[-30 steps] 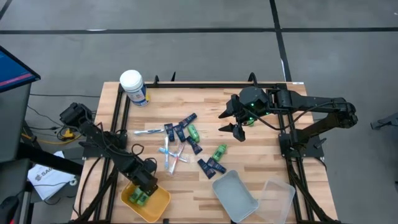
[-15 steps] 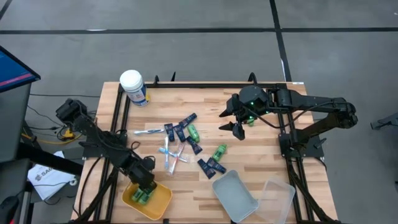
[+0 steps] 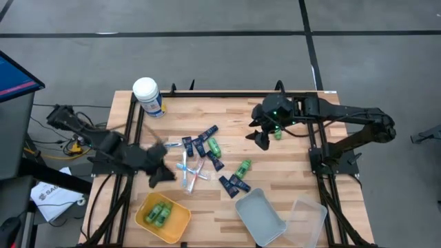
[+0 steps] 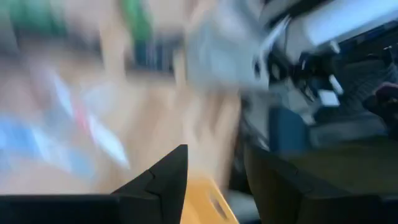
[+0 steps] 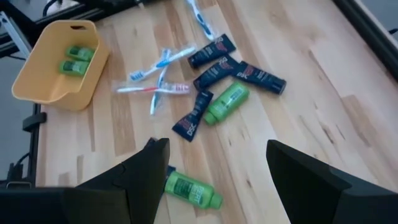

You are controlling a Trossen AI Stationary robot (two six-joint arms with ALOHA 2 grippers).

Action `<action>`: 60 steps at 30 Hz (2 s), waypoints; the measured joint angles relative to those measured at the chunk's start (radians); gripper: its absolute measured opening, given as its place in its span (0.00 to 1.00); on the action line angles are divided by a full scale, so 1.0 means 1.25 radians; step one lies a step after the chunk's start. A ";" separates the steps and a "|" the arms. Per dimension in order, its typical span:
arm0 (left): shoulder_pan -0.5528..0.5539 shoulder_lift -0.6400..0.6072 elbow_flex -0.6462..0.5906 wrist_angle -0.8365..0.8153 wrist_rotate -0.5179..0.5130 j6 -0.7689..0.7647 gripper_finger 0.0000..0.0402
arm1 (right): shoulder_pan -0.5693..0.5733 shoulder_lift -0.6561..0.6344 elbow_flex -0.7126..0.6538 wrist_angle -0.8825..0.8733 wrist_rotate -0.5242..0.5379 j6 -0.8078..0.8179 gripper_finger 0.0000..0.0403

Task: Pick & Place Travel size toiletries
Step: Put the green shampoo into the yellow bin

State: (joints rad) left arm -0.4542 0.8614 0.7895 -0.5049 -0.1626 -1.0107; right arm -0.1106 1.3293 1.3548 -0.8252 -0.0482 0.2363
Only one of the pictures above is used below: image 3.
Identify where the orange white toothbrush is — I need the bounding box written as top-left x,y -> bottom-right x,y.
187,157 -> 205,196

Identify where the light grey plastic tray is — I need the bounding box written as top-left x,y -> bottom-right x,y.
234,187 -> 288,248

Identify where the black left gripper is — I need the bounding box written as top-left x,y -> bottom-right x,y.
136,141 -> 176,189

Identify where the yellow floor cable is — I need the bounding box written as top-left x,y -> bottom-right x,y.
23,141 -> 93,161

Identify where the dark blue toothpaste tube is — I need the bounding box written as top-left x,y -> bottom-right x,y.
205,149 -> 225,172
181,136 -> 195,158
218,175 -> 240,199
228,174 -> 252,194
191,137 -> 207,158
197,124 -> 219,143

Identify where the yellow plastic tray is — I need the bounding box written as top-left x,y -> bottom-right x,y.
134,192 -> 192,245

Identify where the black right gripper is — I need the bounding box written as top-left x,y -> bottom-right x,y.
245,92 -> 296,152

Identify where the white wipes canister blue label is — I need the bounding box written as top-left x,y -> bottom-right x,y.
132,76 -> 167,119

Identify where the white printed paper sheet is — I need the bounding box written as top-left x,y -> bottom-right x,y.
30,167 -> 85,223

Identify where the black stand beam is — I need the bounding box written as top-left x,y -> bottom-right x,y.
17,157 -> 93,195

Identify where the monitor with blue screen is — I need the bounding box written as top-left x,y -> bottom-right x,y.
0,50 -> 46,104

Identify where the black computer mouse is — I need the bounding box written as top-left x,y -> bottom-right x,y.
0,216 -> 22,248

